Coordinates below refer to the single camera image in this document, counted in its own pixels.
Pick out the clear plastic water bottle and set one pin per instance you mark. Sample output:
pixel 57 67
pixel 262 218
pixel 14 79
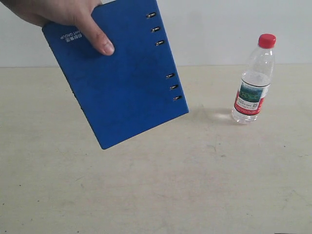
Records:
pixel 255 81

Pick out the blue ring-bound notebook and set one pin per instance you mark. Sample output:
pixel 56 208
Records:
pixel 136 88

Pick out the person's open hand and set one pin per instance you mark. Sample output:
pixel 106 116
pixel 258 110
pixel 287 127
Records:
pixel 66 12

